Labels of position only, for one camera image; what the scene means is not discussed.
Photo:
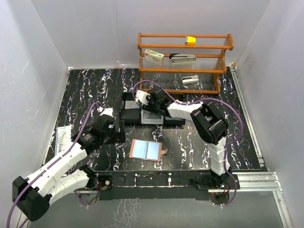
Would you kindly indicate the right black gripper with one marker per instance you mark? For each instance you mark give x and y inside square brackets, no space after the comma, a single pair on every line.
[149,107]

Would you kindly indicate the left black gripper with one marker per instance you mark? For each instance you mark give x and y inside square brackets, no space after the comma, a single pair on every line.
[121,130]

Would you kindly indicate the pink leather card holder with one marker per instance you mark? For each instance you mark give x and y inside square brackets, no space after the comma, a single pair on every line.
[147,150]

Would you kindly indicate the silver VIP card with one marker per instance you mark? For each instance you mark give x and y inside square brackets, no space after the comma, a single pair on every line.
[131,105]

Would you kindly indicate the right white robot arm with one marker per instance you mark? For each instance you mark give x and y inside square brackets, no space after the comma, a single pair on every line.
[210,125]

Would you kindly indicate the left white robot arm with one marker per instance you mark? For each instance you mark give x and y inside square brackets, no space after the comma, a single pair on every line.
[34,194]

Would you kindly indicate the middle white tray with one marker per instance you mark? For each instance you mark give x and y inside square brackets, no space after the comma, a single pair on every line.
[151,118]

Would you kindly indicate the right black tray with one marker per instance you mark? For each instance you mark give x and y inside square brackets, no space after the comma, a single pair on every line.
[175,121]

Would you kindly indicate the black tray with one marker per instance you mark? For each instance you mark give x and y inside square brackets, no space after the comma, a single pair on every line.
[129,116]
[175,121]

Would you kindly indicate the left black tray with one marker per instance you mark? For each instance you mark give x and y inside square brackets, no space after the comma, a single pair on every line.
[129,116]

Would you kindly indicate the small white hole punch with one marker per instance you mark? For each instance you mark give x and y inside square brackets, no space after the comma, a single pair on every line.
[190,80]

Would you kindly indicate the white staples box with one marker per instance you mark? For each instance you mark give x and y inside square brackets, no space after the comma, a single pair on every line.
[154,57]

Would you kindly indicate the orange wooden shelf rack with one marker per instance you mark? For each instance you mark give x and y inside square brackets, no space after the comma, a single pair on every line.
[210,62]

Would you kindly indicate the grey black stapler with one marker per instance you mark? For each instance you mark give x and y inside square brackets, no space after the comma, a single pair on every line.
[176,58]

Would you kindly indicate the black front base bar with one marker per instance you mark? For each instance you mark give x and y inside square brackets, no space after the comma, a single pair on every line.
[199,185]

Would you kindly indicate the white paper label sheet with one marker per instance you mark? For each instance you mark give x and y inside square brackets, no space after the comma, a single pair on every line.
[63,139]

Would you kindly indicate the yellow sticky note block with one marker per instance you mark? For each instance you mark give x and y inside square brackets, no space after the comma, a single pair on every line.
[190,40]

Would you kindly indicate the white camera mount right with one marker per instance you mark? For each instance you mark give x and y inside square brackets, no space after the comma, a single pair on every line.
[142,97]

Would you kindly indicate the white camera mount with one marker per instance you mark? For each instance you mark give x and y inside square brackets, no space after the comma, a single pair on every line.
[106,111]
[142,97]

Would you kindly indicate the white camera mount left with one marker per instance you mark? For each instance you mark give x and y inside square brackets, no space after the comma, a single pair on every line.
[106,111]

